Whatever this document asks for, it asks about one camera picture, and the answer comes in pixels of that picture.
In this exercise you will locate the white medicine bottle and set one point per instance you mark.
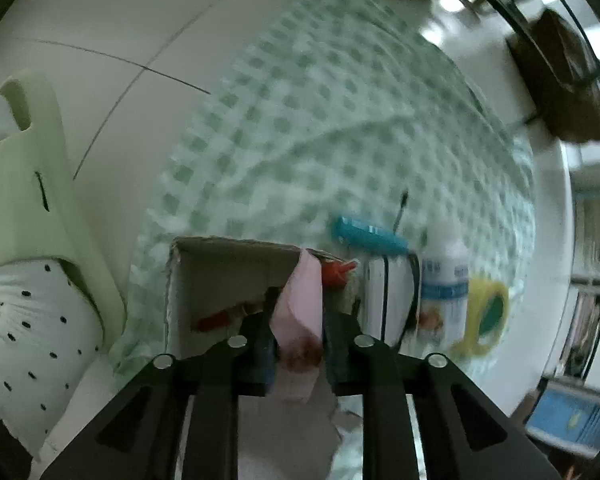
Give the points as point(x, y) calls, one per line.
point(444, 287)

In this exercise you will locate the white dotted sock foot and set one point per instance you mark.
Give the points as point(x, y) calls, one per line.
point(49, 336)

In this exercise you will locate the brown paper bag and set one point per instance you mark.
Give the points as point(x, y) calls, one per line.
point(562, 78)

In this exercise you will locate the orange red marker pen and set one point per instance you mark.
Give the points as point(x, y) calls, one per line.
point(335, 274)

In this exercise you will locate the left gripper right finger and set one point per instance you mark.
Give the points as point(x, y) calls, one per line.
point(406, 418)

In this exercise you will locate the white cardboard box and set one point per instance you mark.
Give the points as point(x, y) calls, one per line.
point(289, 433)

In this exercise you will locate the green checkered cloth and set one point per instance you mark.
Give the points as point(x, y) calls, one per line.
point(338, 108)

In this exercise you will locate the white power bank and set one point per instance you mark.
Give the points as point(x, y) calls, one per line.
point(391, 298)

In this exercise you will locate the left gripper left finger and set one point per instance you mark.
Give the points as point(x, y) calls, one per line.
point(176, 418)

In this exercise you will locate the teal cylindrical tube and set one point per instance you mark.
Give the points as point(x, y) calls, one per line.
point(372, 239)

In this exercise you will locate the yellow tape roll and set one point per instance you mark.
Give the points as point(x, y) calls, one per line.
point(487, 312)

